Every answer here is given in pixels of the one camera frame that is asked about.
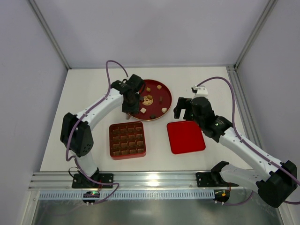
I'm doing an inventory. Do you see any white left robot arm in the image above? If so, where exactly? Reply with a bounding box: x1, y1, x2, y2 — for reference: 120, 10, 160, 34
60, 75, 145, 184

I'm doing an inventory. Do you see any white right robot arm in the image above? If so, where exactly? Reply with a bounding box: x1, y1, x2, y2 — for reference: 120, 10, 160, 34
173, 97, 299, 208

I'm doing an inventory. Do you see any square red chocolate box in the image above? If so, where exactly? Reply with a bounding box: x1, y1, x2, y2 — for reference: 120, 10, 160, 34
109, 121, 146, 160

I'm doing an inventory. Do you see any round red tray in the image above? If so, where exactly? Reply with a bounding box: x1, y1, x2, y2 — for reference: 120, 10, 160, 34
133, 79, 172, 121

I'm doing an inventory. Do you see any square red box lid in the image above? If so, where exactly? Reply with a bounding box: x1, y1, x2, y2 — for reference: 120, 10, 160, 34
166, 121, 206, 155

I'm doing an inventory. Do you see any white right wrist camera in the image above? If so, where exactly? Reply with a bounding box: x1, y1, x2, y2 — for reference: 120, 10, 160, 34
191, 85, 208, 98

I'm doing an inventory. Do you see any right side aluminium rail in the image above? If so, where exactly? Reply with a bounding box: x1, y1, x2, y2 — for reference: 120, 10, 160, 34
226, 66, 262, 147

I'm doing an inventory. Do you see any aluminium rail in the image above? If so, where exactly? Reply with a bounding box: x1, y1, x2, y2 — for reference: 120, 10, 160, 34
28, 171, 240, 191
226, 66, 262, 147

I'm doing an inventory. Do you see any aluminium front rail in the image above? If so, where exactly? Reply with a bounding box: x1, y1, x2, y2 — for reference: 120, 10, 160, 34
28, 171, 240, 191

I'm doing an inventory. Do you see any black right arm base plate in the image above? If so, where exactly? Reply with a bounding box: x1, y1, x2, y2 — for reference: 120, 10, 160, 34
195, 172, 239, 188

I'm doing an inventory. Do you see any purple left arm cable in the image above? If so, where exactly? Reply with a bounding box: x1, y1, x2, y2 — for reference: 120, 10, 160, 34
65, 60, 129, 204

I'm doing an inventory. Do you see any slotted grey cable duct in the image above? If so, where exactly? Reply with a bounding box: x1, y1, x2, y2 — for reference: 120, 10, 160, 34
38, 189, 215, 200

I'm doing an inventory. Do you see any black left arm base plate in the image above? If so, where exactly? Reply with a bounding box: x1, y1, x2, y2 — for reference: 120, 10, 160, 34
71, 172, 114, 189

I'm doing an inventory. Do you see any right aluminium frame post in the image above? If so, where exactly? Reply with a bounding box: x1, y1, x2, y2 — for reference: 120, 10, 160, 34
234, 0, 278, 70

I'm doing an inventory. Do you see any aluminium frame post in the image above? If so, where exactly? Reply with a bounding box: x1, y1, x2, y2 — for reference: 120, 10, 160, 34
234, 0, 278, 70
27, 0, 71, 70

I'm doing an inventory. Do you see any left aluminium frame post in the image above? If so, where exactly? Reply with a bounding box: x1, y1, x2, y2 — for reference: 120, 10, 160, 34
27, 0, 71, 70

